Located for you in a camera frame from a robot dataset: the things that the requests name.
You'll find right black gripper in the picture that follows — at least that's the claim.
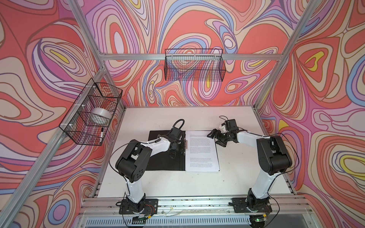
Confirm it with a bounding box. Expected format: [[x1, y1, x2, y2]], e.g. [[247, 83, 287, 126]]
[[207, 128, 231, 146]]

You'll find orange and black folder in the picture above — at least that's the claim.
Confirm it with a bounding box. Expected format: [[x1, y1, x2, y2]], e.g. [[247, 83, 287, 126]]
[[144, 130, 220, 172]]

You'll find printed paper sheet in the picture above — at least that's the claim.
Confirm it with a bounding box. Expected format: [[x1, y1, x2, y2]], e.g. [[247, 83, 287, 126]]
[[185, 131, 220, 173]]

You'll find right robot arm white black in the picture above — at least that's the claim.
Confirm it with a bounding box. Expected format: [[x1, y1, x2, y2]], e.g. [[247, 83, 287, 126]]
[[207, 119, 293, 212]]

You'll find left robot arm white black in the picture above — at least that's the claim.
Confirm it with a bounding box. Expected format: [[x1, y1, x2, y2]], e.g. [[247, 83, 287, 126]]
[[115, 127, 185, 213]]

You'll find black marker in basket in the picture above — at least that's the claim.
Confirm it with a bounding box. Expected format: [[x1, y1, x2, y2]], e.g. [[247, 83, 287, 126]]
[[100, 127, 104, 141]]

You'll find white tape roll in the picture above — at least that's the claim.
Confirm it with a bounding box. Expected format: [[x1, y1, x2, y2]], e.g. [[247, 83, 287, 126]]
[[89, 107, 112, 126]]

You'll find green circuit board left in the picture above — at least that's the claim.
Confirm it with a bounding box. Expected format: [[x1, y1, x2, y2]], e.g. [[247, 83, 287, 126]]
[[132, 216, 151, 224]]

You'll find green circuit board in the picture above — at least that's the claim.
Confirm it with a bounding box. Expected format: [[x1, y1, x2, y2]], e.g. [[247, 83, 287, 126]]
[[250, 215, 268, 223], [132, 216, 151, 224]]

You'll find green circuit board right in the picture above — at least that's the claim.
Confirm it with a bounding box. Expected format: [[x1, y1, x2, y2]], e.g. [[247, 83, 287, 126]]
[[250, 215, 268, 223]]

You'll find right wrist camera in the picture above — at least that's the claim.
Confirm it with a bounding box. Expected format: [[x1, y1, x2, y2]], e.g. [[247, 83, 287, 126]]
[[219, 123, 227, 133]]

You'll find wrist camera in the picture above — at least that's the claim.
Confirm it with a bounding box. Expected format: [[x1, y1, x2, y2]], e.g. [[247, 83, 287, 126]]
[[169, 127, 184, 140], [219, 123, 227, 133]]

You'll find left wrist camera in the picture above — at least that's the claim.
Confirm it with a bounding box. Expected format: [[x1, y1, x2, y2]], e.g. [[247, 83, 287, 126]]
[[169, 127, 184, 140]]

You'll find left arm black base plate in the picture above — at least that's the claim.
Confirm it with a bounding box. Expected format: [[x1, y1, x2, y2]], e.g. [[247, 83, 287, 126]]
[[116, 198, 158, 215]]

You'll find black wire basket at back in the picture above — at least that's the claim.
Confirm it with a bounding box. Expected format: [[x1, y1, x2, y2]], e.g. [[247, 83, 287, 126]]
[[164, 47, 226, 82]]

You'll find black wire basket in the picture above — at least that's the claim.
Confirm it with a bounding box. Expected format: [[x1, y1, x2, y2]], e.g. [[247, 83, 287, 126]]
[[164, 47, 226, 82], [59, 79, 123, 146]]

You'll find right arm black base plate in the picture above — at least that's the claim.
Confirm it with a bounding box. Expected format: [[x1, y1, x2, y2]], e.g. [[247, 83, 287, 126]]
[[228, 196, 272, 214]]

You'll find black wire basket on left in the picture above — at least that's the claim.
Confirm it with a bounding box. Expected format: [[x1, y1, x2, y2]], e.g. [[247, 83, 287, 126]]
[[59, 79, 123, 146]]

